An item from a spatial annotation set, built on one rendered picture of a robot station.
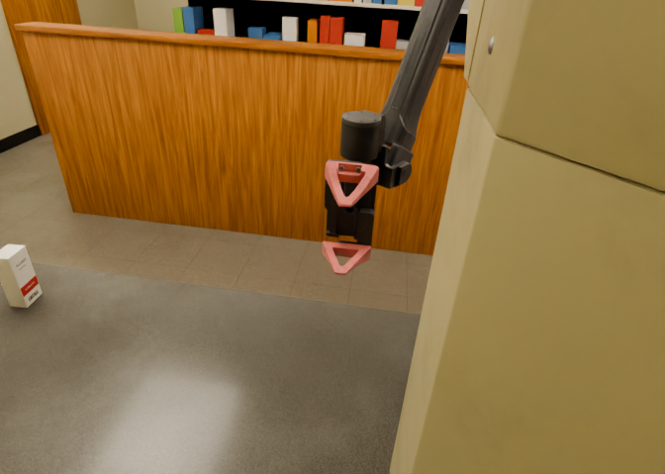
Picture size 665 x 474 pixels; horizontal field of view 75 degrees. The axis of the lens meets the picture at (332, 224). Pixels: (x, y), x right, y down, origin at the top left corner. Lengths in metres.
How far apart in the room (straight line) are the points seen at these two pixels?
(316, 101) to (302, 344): 1.79
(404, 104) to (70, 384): 0.65
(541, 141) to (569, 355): 0.11
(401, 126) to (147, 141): 2.24
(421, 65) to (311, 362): 0.50
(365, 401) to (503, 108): 0.53
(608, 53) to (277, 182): 2.44
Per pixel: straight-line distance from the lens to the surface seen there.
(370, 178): 0.53
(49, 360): 0.82
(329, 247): 0.60
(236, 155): 2.61
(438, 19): 0.76
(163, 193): 2.92
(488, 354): 0.29
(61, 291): 0.95
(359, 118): 0.64
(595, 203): 0.22
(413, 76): 0.73
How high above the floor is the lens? 1.48
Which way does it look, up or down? 30 degrees down
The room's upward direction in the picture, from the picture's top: 3 degrees clockwise
